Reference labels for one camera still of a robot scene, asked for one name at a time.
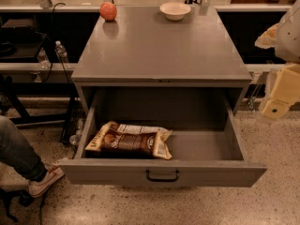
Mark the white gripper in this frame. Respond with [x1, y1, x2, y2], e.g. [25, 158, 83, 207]
[260, 63, 300, 120]

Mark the brown chip bag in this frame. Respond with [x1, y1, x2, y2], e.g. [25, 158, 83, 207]
[85, 121, 172, 159]

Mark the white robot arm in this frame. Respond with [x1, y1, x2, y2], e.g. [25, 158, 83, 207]
[255, 0, 300, 121]

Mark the open grey top drawer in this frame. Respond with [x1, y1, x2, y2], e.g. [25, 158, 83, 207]
[62, 87, 266, 188]

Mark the white bowl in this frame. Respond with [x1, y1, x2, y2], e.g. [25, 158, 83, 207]
[159, 2, 191, 21]

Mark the grey cabinet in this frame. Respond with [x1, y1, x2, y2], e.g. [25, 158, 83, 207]
[72, 6, 250, 111]

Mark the orange round fruit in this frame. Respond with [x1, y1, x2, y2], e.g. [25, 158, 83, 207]
[99, 2, 117, 22]

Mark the water bottle on floor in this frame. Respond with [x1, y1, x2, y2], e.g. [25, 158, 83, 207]
[69, 119, 84, 146]

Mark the clear water bottle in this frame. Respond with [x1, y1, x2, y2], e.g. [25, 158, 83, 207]
[55, 40, 69, 65]
[37, 48, 51, 69]

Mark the white red sneaker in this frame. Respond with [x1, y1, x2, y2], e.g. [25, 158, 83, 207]
[29, 165, 64, 198]

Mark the black side table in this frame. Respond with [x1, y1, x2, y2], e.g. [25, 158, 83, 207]
[0, 16, 79, 129]

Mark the person leg in jeans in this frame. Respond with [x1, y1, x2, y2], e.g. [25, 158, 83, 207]
[0, 116, 47, 182]

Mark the black drawer handle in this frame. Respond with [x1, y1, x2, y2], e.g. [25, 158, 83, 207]
[145, 170, 179, 183]

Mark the black cable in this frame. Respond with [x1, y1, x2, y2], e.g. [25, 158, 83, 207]
[43, 2, 71, 83]

